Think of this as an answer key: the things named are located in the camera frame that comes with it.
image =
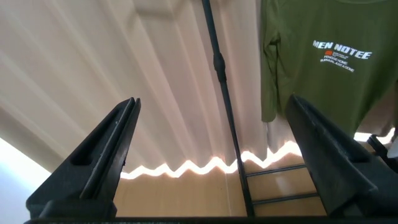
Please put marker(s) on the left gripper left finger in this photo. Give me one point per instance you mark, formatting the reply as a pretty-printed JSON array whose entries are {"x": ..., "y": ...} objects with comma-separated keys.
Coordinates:
[{"x": 71, "y": 186}]

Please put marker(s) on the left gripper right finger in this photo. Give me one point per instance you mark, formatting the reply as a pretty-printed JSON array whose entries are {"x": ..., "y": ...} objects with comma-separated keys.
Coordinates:
[{"x": 348, "y": 180}]

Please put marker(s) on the green printed T-shirt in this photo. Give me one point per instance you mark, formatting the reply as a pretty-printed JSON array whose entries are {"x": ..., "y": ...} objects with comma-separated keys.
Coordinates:
[{"x": 311, "y": 87}]

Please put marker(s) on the black clothes rack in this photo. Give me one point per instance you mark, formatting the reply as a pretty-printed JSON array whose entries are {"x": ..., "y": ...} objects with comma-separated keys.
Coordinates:
[{"x": 219, "y": 65}]

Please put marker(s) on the beige curtain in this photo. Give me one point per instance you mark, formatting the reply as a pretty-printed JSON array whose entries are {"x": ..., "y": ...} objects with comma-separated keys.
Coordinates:
[{"x": 77, "y": 77}]

